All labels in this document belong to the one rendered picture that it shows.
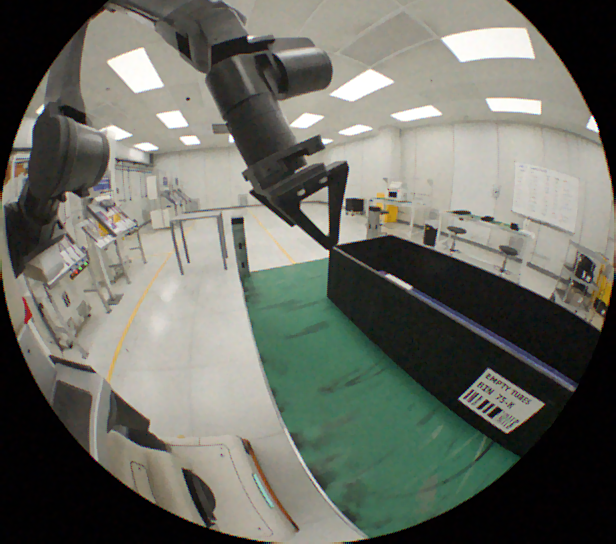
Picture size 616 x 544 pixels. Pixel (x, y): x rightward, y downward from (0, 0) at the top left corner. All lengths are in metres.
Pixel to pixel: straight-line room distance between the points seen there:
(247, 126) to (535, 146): 5.04
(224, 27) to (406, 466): 0.43
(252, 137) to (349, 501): 0.34
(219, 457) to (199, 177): 9.10
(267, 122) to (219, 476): 1.02
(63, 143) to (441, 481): 0.45
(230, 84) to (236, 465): 1.02
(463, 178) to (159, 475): 5.42
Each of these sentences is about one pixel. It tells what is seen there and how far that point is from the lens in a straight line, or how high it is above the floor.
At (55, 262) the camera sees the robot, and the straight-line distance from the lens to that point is 0.34.
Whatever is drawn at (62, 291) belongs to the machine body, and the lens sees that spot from 2.52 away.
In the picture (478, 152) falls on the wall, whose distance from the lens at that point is 5.13.
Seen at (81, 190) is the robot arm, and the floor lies 1.19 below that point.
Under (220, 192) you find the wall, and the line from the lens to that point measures 9.10.
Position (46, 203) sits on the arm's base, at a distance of 0.29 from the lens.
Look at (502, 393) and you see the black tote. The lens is 0.24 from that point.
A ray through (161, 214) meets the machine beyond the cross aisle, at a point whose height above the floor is 0.48.
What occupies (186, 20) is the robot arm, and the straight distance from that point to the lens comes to 0.24.
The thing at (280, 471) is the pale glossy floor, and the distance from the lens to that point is 1.18.
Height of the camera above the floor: 1.17
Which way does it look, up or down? 17 degrees down
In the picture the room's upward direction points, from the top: straight up
